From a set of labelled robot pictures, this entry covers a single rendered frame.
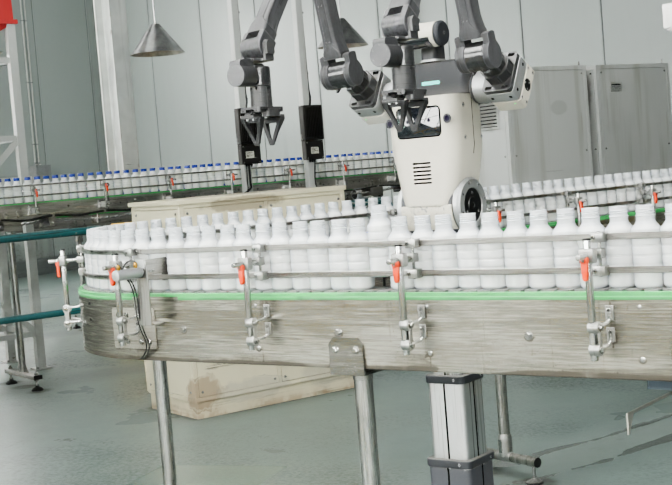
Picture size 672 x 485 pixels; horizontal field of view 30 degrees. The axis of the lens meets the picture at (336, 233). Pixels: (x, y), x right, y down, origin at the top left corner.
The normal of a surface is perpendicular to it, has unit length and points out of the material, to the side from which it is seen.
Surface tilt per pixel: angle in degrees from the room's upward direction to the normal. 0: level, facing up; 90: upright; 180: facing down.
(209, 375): 90
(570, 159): 90
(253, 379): 89
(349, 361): 90
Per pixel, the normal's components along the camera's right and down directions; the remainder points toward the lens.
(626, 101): 0.58, 0.00
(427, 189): -0.60, 0.09
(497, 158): -0.82, 0.10
